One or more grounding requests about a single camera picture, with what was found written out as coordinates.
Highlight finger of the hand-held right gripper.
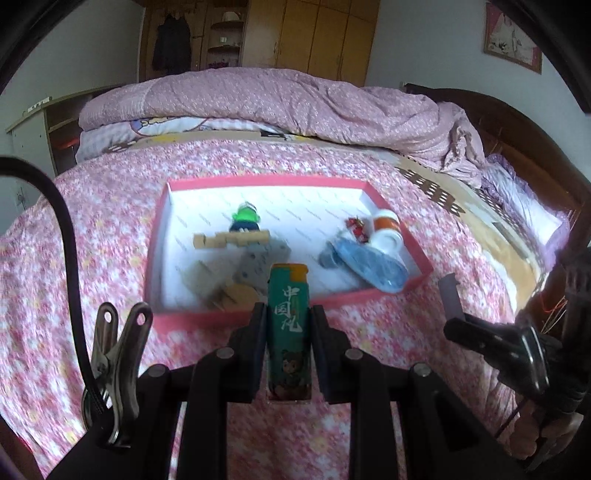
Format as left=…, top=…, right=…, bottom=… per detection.
left=443, top=316, right=548, bottom=394

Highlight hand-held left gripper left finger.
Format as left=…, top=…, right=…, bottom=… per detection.
left=46, top=302, right=269, bottom=480

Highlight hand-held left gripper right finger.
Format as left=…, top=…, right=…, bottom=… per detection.
left=310, top=305, right=527, bottom=480

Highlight green lighter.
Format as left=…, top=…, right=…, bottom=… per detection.
left=265, top=263, right=311, bottom=402

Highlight wooden block piece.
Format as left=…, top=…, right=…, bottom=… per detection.
left=210, top=284, right=262, bottom=315
left=193, top=232, right=269, bottom=251

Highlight grey power strip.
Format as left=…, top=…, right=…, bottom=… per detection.
left=231, top=244, right=291, bottom=284

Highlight red candy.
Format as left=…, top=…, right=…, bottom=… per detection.
left=345, top=217, right=370, bottom=243

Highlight green toy figure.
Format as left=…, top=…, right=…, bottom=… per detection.
left=228, top=202, right=262, bottom=234

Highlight white jar with orange label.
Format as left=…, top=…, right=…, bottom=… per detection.
left=367, top=209, right=404, bottom=257

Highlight pink-rimmed white tray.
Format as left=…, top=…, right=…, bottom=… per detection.
left=143, top=174, right=435, bottom=329

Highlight person's right hand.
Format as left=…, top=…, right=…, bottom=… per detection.
left=512, top=410, right=585, bottom=461

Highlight metal spring clip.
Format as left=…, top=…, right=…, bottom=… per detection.
left=82, top=302, right=154, bottom=448

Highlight lavender pillow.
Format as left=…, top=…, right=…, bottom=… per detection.
left=482, top=154, right=571, bottom=273

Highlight pink floral bedsheet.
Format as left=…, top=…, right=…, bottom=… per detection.
left=0, top=138, right=546, bottom=480

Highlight dark wooden headboard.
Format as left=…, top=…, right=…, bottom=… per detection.
left=404, top=83, right=591, bottom=259

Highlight pink quilt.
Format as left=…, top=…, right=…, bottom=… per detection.
left=78, top=69, right=485, bottom=169

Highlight bedside cabinet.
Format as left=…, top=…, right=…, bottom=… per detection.
left=6, top=85, right=121, bottom=176

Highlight wooden wardrobe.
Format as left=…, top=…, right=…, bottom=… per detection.
left=139, top=0, right=382, bottom=86

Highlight dark hanging clothes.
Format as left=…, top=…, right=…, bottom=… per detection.
left=151, top=14, right=192, bottom=72

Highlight black cable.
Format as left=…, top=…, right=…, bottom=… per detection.
left=0, top=157, right=109, bottom=416

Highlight framed wall picture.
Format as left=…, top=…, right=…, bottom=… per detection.
left=482, top=0, right=543, bottom=75

